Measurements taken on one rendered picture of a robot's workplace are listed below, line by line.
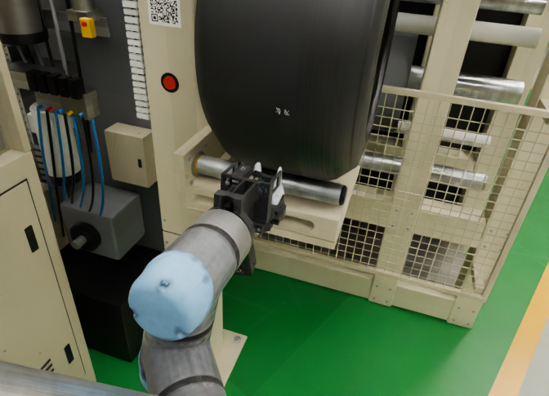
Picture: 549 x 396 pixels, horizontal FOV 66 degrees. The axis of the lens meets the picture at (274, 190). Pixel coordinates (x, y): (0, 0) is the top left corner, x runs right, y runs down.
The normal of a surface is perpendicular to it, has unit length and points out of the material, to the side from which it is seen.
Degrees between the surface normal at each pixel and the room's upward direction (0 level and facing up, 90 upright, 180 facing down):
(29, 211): 90
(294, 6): 69
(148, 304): 83
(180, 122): 90
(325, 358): 0
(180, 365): 5
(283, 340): 0
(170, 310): 83
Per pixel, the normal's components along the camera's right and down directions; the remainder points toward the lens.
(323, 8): -0.27, 0.17
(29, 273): 0.95, 0.22
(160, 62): -0.31, 0.50
